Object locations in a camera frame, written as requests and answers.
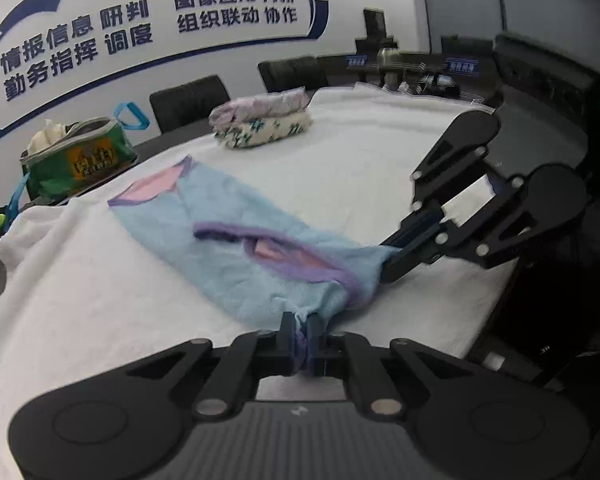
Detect black desktop device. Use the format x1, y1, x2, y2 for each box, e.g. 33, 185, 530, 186
354, 7, 397, 56

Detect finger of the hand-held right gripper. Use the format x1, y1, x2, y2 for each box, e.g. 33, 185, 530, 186
380, 176, 527, 283
380, 110, 502, 250

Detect white fluffy towel blanket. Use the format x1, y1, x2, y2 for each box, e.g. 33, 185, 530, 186
0, 85, 512, 480

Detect blue lettered wall sign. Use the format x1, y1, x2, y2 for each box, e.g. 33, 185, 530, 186
0, 0, 333, 145

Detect cream cloth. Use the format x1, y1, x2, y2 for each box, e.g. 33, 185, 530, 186
26, 119, 82, 162

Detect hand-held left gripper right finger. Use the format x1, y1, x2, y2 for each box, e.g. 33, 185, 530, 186
307, 312, 478, 418

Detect green zip bag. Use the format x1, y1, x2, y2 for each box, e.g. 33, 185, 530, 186
7, 101, 152, 221

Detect folded pink floral garment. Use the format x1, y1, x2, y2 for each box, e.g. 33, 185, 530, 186
208, 88, 311, 129

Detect pink and blue sleeveless top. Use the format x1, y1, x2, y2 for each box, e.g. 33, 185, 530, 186
107, 155, 398, 377

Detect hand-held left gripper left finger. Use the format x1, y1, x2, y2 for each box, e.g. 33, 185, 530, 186
125, 311, 301, 420

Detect metal thermos bottle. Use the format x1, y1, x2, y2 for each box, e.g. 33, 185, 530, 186
377, 47, 402, 89

